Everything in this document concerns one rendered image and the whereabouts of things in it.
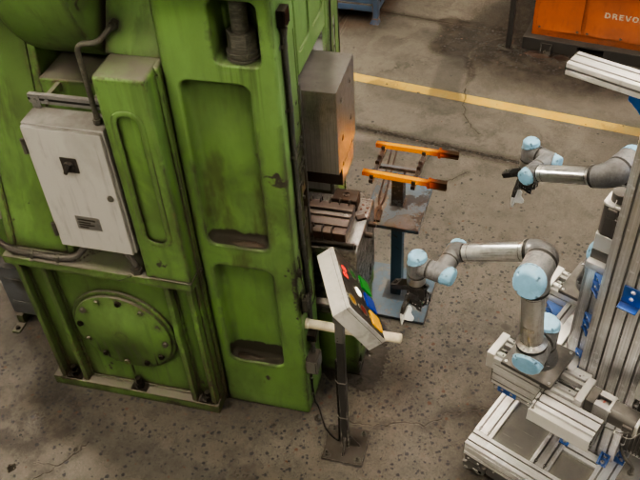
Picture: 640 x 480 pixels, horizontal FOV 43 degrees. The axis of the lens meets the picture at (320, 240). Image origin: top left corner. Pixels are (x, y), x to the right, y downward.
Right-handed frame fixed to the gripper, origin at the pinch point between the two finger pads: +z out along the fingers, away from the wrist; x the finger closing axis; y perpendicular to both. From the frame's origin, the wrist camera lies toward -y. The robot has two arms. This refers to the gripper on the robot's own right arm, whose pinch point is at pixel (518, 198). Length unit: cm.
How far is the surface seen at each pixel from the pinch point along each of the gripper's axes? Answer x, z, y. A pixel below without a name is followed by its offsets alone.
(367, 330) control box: -115, -11, -3
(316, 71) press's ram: -69, -83, -62
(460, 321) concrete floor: -9, 93, -19
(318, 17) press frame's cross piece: -54, -97, -71
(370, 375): -69, 93, -37
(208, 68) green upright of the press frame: -115, -105, -71
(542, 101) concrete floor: 209, 93, -85
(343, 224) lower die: -68, -6, -52
